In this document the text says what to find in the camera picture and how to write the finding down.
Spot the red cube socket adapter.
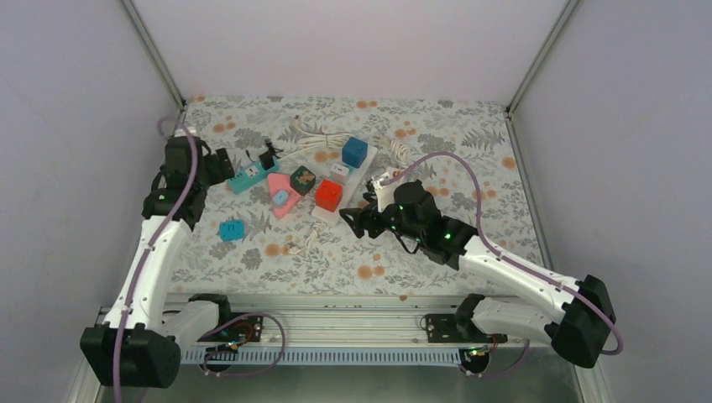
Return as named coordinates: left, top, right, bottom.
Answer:
left=315, top=179, right=343, bottom=212

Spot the white multicolour power strip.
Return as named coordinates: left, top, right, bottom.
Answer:
left=311, top=145, right=379, bottom=226

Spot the white cube adapter with cord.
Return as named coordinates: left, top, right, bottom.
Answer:
left=377, top=167, right=403, bottom=186

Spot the black power adapter with cord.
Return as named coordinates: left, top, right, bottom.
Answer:
left=245, top=139, right=284, bottom=170

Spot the dark green cube adapter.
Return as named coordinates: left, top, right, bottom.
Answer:
left=290, top=165, right=317, bottom=196

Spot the cyan small socket adapter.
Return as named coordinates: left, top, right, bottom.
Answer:
left=218, top=220, right=245, bottom=242

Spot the blue cube socket adapter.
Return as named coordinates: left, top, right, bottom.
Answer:
left=342, top=137, right=369, bottom=169

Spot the light blue small adapter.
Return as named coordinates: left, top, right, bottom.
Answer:
left=272, top=190, right=290, bottom=208

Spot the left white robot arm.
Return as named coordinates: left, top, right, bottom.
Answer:
left=80, top=136, right=234, bottom=389

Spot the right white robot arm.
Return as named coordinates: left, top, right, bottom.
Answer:
left=339, top=181, right=620, bottom=369

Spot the teal power strip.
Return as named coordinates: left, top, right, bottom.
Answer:
left=226, top=160, right=280, bottom=195

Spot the pink triangular power strip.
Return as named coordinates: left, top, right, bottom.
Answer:
left=267, top=173, right=303, bottom=219

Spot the floral patterned table mat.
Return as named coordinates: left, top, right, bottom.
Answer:
left=169, top=96, right=542, bottom=296

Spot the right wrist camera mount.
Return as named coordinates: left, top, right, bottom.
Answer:
left=370, top=176, right=400, bottom=212

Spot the braided white cable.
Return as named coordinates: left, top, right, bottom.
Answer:
left=285, top=221, right=327, bottom=257

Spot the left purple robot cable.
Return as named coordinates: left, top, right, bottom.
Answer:
left=111, top=115, right=202, bottom=403

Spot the white coiled cord bundle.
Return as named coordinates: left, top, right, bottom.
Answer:
left=388, top=138, right=411, bottom=169

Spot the coiled white power cable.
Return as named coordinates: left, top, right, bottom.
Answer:
left=289, top=115, right=353, bottom=154

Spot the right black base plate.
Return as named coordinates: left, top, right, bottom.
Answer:
left=419, top=313, right=508, bottom=344

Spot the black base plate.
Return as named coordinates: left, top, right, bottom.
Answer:
left=419, top=313, right=508, bottom=344
left=199, top=316, right=264, bottom=343

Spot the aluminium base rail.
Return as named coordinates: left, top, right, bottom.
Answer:
left=164, top=296, right=524, bottom=348

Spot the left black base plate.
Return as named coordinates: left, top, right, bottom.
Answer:
left=199, top=316, right=264, bottom=343

